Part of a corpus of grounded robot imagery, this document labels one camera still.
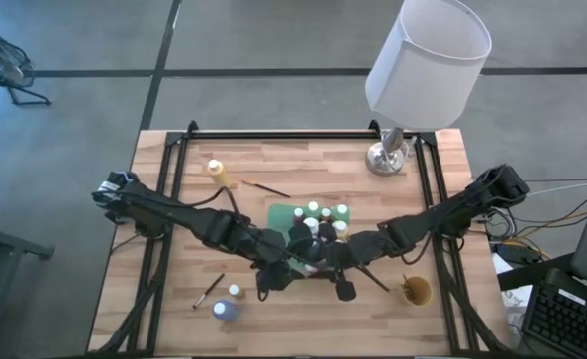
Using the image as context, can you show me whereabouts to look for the black aluminium table frame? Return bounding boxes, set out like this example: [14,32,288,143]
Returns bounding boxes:
[87,119,516,359]

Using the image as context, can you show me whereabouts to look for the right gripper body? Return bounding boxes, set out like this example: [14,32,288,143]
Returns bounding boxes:
[316,222,383,303]

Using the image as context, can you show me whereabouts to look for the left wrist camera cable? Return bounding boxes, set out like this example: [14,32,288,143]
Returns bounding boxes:
[185,184,242,220]

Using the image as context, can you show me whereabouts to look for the large blue paint bottle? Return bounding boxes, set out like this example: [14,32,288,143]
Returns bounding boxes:
[211,298,239,323]

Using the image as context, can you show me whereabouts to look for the teal translucent plastic bin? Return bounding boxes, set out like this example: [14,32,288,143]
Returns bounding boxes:
[266,201,353,274]

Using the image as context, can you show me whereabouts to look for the black floor fan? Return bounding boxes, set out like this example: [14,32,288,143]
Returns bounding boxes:
[0,19,53,107]

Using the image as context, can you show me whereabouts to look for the white printed paper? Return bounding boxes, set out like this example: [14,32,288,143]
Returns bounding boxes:
[491,253,533,330]

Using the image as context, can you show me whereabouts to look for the silver-ferruled paintbrush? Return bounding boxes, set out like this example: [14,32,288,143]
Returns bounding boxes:
[191,272,227,311]

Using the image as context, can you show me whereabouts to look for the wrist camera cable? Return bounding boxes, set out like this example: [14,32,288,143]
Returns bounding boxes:
[185,184,242,220]
[400,231,434,266]

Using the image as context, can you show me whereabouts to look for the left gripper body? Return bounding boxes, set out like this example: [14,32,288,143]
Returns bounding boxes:
[252,223,317,296]

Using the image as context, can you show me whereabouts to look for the amber plastic cup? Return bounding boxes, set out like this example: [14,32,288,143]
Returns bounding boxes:
[398,272,433,308]

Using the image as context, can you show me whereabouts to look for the white-shaded table lamp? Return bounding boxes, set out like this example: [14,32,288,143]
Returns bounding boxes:
[364,0,493,177]

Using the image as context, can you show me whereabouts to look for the grey metal side table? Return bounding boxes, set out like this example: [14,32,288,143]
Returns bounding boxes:
[0,218,55,359]

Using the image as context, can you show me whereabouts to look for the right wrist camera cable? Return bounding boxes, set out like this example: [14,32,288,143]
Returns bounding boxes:
[400,231,434,266]

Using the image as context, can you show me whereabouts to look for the black keyboard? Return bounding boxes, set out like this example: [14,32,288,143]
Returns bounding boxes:
[520,281,587,359]

